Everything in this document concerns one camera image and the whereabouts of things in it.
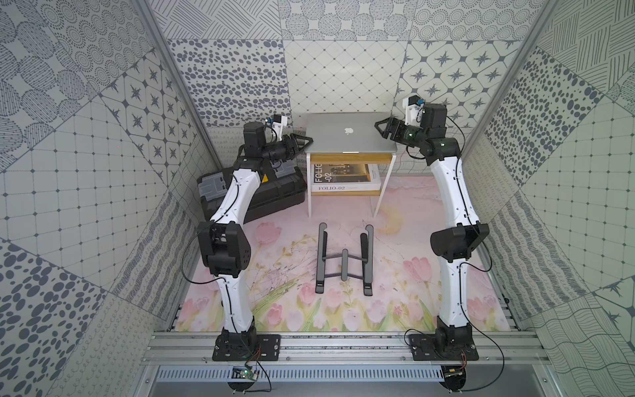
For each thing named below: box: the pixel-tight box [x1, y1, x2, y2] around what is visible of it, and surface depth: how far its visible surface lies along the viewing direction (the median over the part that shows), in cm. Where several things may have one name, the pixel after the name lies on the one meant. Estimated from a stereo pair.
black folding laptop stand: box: [315, 222, 374, 297], surface depth 89 cm
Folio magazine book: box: [310, 163, 382, 193], surface depth 95 cm
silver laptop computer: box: [304, 111, 398, 154], surface depth 85 cm
